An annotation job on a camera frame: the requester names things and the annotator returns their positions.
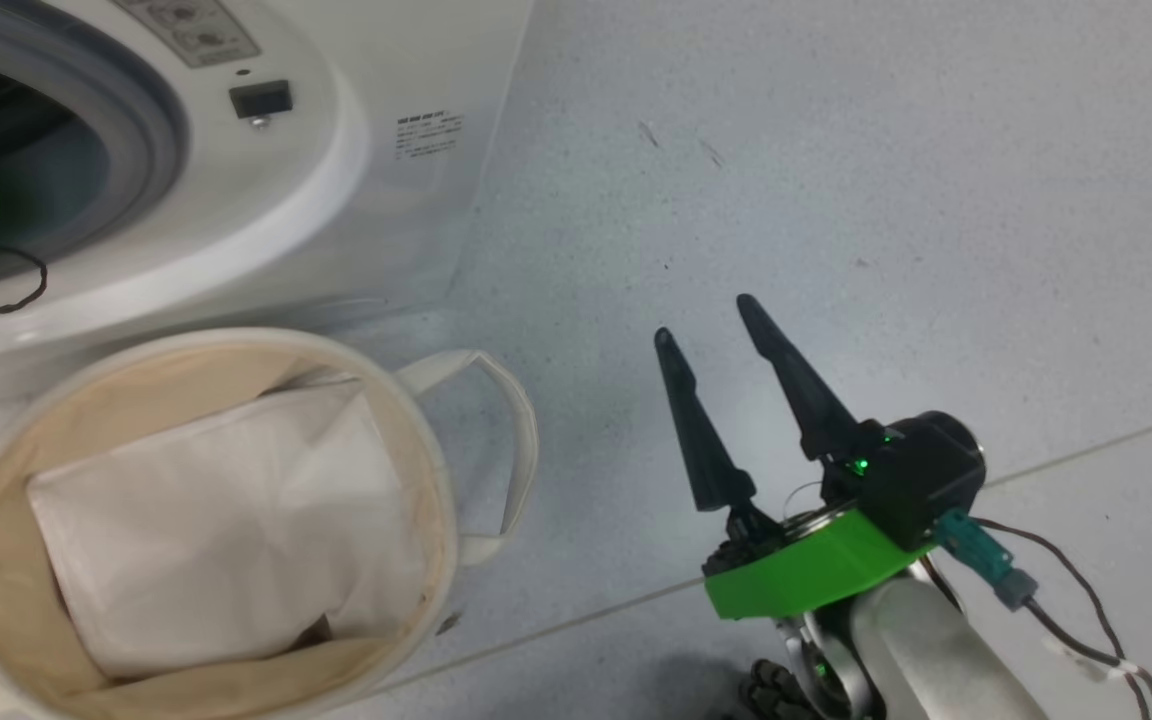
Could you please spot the white cloth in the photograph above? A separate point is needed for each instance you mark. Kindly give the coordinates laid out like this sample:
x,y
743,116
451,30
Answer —
x,y
226,520

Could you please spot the cream canvas laundry basket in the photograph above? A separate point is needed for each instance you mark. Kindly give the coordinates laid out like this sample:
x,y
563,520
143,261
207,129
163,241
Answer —
x,y
436,500

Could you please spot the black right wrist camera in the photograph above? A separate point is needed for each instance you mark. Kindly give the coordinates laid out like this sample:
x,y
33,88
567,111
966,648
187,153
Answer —
x,y
926,470

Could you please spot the white text notice sticker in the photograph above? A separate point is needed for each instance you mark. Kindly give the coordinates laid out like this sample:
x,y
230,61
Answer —
x,y
428,136

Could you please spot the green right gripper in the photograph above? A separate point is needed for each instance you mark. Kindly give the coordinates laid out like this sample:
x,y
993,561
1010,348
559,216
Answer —
x,y
816,570

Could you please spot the white front-load washing machine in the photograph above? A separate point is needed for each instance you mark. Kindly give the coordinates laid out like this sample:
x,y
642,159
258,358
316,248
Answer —
x,y
356,230

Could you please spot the grey instruction label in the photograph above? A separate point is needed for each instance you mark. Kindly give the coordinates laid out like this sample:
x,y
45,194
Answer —
x,y
191,30

